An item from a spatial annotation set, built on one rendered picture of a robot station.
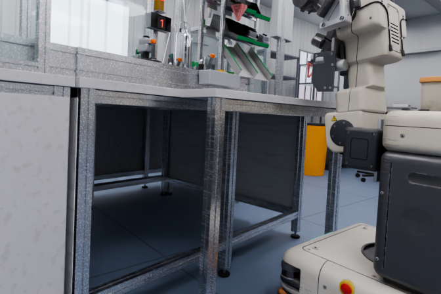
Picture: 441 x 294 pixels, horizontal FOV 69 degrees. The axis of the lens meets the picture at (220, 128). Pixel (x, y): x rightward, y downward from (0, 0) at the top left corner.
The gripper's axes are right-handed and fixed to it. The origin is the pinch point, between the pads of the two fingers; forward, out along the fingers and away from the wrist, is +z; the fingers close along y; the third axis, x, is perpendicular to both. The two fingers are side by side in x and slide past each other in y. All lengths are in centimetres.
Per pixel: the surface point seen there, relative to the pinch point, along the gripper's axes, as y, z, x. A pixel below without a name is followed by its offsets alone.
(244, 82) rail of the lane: -9.5, 29.4, -0.5
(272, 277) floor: -10, 123, 25
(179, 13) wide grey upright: -71, -39, -128
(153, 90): 54, 39, 8
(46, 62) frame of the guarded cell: 87, 34, 4
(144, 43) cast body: 41.1, 18.5, -16.6
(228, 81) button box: 11.5, 31.0, 6.7
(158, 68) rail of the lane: 45, 30, -1
